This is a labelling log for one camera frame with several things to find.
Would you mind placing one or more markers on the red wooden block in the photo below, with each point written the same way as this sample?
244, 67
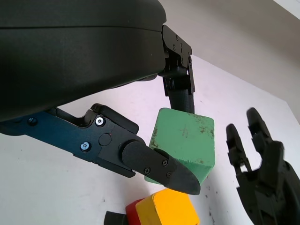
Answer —
132, 212

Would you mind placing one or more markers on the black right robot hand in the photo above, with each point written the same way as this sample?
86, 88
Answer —
269, 182

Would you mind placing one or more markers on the yellow wooden block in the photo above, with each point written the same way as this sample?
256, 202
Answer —
168, 208

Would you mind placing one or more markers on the black tape strip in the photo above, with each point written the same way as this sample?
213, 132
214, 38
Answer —
114, 218

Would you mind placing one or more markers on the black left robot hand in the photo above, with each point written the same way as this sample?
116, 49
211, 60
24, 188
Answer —
70, 58

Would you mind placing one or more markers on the green wooden block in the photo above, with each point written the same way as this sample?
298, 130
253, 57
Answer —
185, 140

